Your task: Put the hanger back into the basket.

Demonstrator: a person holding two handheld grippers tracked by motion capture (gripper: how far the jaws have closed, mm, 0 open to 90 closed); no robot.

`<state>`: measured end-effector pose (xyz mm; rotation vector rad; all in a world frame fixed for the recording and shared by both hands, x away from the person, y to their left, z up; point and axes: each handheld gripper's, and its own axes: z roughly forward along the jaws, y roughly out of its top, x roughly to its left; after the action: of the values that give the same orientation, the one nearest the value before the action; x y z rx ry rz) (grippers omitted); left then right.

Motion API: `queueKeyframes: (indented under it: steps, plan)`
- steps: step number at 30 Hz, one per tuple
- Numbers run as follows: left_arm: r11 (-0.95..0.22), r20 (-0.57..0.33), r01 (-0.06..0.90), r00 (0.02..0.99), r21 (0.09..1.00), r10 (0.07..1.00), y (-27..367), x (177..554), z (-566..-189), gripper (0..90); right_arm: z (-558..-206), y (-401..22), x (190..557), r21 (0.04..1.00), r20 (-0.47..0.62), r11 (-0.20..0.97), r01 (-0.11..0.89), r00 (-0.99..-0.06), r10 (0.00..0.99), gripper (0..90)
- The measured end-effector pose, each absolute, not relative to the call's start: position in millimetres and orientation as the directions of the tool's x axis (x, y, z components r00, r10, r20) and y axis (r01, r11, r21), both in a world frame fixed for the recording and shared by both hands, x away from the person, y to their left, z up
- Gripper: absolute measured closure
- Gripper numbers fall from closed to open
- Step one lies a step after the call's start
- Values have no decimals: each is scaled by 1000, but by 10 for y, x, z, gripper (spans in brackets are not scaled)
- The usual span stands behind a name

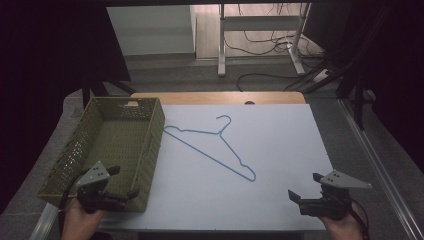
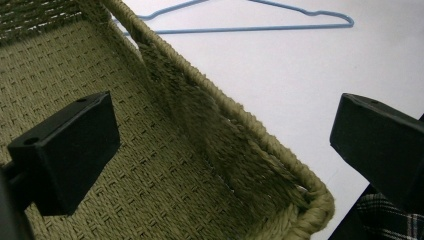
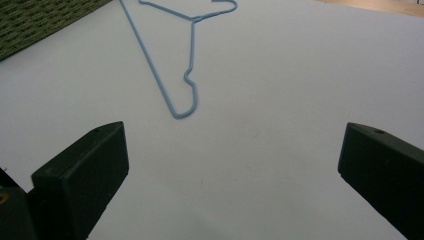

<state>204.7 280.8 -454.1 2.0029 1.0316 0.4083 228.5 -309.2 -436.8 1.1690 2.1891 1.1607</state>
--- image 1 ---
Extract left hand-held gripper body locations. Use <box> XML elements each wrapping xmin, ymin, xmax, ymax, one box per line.
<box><xmin>75</xmin><ymin>161</ymin><xmax>130</xmax><ymax>215</ymax></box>

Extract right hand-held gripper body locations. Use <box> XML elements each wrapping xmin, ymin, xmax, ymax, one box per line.
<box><xmin>298</xmin><ymin>169</ymin><xmax>373</xmax><ymax>221</ymax></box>

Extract green perforated plastic basket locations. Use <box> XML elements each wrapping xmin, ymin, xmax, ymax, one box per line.
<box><xmin>37</xmin><ymin>96</ymin><xmax>166</xmax><ymax>214</ymax></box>

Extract blue wire clothes hanger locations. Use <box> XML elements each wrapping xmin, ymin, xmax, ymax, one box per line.
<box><xmin>162</xmin><ymin>114</ymin><xmax>257</xmax><ymax>183</ymax></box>

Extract person's right hand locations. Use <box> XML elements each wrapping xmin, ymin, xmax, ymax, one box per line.
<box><xmin>320</xmin><ymin>203</ymin><xmax>367</xmax><ymax>240</ymax></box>

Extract person's left hand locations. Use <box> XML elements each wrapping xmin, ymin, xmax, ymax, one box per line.
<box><xmin>60</xmin><ymin>198</ymin><xmax>105</xmax><ymax>240</ymax></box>

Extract white paper sheet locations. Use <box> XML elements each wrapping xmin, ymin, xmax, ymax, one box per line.
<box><xmin>99</xmin><ymin>103</ymin><xmax>335</xmax><ymax>232</ymax></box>

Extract black tripod legs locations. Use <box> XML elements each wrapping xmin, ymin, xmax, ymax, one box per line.
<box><xmin>81</xmin><ymin>71</ymin><xmax>137</xmax><ymax>108</ymax></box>

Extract black metal stand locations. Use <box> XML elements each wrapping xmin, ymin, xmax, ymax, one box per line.
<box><xmin>334</xmin><ymin>6</ymin><xmax>394</xmax><ymax>131</ymax></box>

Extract white power strip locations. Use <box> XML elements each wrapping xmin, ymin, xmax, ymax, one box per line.
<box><xmin>312</xmin><ymin>68</ymin><xmax>332</xmax><ymax>83</ymax></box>

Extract black curtain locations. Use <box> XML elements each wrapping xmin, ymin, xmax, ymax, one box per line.
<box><xmin>0</xmin><ymin>0</ymin><xmax>132</xmax><ymax>214</ymax></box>

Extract wooden table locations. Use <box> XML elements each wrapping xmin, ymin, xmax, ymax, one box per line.
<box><xmin>130</xmin><ymin>91</ymin><xmax>307</xmax><ymax>106</ymax></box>

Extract white cabinet panel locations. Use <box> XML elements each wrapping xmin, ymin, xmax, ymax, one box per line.
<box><xmin>106</xmin><ymin>4</ymin><xmax>197</xmax><ymax>57</ymax></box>

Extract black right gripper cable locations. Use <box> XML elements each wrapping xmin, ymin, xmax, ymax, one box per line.
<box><xmin>349</xmin><ymin>199</ymin><xmax>370</xmax><ymax>240</ymax></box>

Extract aluminium floor rail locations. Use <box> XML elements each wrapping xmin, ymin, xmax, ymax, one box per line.
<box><xmin>337</xmin><ymin>97</ymin><xmax>424</xmax><ymax>240</ymax></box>

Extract aluminium table frame bar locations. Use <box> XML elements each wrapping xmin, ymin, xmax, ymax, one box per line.
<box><xmin>29</xmin><ymin>202</ymin><xmax>60</xmax><ymax>240</ymax></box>

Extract black floor cable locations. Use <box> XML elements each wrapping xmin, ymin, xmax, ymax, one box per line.
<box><xmin>236</xmin><ymin>72</ymin><xmax>315</xmax><ymax>92</ymax></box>

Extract tangled black cables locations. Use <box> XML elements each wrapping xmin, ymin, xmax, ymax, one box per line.
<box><xmin>223</xmin><ymin>3</ymin><xmax>326</xmax><ymax>58</ymax></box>

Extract white metal desk frame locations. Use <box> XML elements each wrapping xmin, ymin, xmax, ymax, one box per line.
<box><xmin>217</xmin><ymin>3</ymin><xmax>312</xmax><ymax>78</ymax></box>

